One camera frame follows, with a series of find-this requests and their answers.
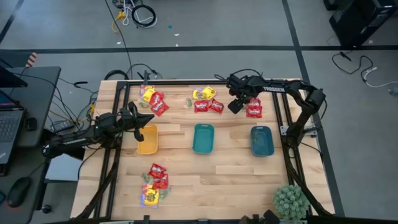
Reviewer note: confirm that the black power adapter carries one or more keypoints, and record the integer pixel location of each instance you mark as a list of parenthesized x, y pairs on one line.
[(62, 126)]

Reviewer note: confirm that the black caster wheel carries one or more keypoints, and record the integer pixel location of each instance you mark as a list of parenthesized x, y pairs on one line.
[(46, 209)]

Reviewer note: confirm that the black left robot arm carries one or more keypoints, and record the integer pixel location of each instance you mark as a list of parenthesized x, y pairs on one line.
[(77, 139)]

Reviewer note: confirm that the blue plastic bin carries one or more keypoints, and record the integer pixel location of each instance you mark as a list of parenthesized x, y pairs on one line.
[(264, 146)]

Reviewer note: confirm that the grey open laptop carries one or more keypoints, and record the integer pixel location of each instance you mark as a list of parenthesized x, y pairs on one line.
[(9, 124)]

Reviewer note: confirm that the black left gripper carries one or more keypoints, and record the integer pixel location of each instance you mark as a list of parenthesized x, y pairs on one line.
[(130, 119)]

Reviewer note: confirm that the yellow plastic bin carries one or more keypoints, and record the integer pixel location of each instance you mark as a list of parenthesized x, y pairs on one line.
[(149, 143)]

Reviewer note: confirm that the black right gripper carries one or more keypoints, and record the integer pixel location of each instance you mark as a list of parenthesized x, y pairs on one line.
[(239, 88)]

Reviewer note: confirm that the green artificial potted plant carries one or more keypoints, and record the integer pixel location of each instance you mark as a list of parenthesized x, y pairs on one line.
[(290, 202)]

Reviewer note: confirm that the black equipment cabinet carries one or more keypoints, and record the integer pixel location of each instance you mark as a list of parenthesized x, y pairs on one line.
[(357, 25)]

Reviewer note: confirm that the small black desk device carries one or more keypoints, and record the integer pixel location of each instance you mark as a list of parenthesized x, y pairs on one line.
[(30, 124)]

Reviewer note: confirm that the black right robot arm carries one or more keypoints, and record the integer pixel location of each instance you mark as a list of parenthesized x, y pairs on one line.
[(273, 89)]

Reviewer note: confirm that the orange black striped marker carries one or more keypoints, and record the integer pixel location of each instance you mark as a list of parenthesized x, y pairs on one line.
[(31, 59)]

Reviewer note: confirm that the black angled display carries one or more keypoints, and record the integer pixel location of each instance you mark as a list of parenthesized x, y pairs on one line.
[(11, 79)]

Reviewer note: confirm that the black computer mouse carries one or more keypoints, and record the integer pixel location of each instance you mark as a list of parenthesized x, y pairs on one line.
[(18, 191)]

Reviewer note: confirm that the black office desk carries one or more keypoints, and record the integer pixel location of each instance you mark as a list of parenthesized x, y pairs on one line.
[(40, 93)]

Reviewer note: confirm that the teal plastic bin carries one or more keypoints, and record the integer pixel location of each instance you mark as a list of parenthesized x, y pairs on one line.
[(203, 138)]

